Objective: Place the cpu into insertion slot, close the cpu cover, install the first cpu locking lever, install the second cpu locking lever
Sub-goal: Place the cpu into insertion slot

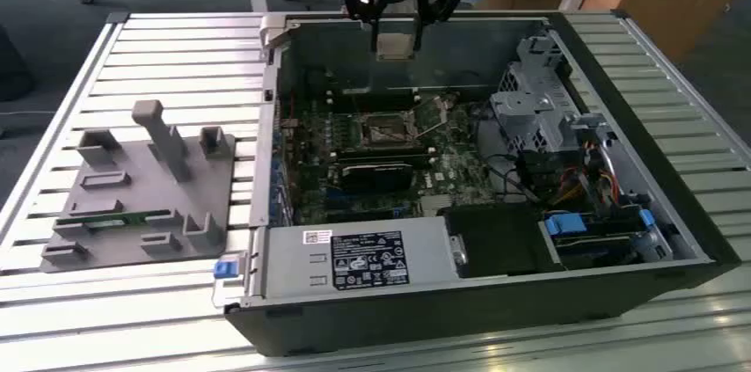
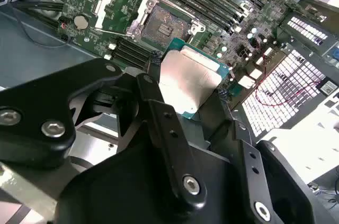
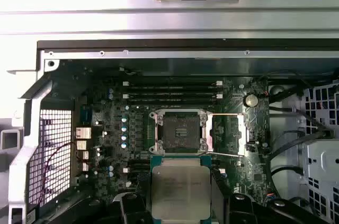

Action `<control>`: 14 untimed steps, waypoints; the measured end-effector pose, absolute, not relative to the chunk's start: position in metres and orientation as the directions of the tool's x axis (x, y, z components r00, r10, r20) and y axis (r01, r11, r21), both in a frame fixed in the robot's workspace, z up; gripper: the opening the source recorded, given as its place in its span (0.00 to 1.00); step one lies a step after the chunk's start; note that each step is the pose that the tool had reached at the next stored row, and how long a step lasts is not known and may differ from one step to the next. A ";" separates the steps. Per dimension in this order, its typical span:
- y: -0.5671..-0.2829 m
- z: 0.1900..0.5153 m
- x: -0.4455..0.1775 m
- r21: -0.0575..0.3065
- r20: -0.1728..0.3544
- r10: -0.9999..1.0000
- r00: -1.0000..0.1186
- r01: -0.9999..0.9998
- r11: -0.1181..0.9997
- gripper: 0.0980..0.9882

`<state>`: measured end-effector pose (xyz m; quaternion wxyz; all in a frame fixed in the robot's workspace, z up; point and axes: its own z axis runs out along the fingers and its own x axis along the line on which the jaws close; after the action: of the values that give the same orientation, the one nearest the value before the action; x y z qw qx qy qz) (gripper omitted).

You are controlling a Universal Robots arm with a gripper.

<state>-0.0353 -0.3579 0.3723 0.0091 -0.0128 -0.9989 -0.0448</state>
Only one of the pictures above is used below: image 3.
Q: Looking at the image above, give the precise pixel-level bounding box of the metal drive cage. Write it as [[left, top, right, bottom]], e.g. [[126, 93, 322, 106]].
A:
[[300, 83, 339, 224]]

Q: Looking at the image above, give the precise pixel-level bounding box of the silver coin battery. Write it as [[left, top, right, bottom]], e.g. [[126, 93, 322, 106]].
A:
[[244, 93, 259, 107]]

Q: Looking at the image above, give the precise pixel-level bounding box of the black cable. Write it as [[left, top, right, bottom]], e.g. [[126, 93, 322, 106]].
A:
[[269, 103, 335, 139], [270, 130, 308, 172]]

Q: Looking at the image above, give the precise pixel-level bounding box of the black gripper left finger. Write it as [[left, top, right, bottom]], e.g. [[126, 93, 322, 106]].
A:
[[113, 183, 152, 224]]

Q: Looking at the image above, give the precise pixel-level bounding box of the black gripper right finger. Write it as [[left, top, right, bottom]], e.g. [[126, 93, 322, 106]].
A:
[[211, 171, 328, 224]]

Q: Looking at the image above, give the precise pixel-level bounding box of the CPU socket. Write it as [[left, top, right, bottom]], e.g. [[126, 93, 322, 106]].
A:
[[149, 108, 213, 155]]

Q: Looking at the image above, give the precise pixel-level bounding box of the thin red wire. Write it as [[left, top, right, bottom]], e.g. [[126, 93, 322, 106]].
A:
[[38, 141, 76, 205]]

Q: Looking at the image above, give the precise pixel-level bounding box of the black PC case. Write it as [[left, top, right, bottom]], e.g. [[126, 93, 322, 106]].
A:
[[0, 39, 339, 224]]

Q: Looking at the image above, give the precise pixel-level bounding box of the blue port block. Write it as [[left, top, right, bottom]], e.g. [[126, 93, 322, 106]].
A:
[[81, 106, 93, 124]]

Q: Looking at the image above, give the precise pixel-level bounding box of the silver CPU with green edge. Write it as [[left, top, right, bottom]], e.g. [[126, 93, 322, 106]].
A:
[[149, 154, 213, 221]]

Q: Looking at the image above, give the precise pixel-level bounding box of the green motherboard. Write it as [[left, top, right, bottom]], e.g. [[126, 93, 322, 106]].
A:
[[75, 75, 270, 209]]

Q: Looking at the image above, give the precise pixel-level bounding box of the metal socket cover frame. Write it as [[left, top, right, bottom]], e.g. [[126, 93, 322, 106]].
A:
[[206, 112, 249, 158]]

